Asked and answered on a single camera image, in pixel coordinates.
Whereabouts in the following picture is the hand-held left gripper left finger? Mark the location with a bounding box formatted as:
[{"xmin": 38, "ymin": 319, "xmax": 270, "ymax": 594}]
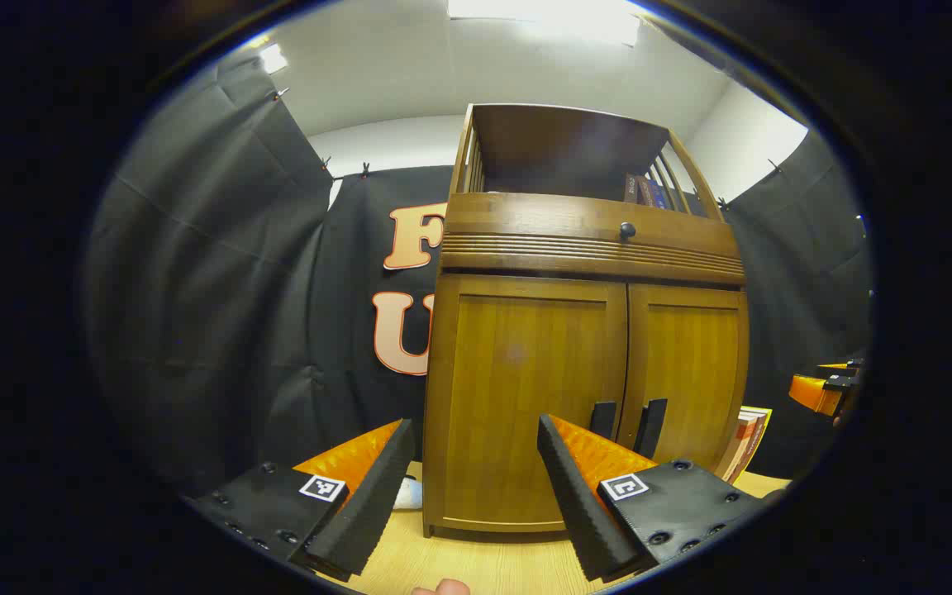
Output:
[{"xmin": 187, "ymin": 417, "xmax": 417, "ymax": 583}]

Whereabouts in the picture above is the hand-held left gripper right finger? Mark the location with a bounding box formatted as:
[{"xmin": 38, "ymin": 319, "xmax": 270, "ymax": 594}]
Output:
[{"xmin": 536, "ymin": 413, "xmax": 787, "ymax": 583}]

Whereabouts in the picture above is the wooden shoe cabinet door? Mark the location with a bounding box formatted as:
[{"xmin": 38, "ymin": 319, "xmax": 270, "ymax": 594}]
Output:
[
  {"xmin": 435, "ymin": 274, "xmax": 629, "ymax": 530},
  {"xmin": 618, "ymin": 283, "xmax": 748, "ymax": 482}
]

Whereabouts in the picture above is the wooden double-door shoe cabinet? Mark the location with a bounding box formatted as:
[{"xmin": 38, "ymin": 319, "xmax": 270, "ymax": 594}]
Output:
[{"xmin": 422, "ymin": 103, "xmax": 751, "ymax": 538}]

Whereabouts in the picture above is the yellow book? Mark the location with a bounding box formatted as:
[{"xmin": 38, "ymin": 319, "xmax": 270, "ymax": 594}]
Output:
[{"xmin": 742, "ymin": 407, "xmax": 773, "ymax": 476}]

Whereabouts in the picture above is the black backdrop cloth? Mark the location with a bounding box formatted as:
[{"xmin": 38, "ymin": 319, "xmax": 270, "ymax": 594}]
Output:
[{"xmin": 83, "ymin": 54, "xmax": 873, "ymax": 497}]

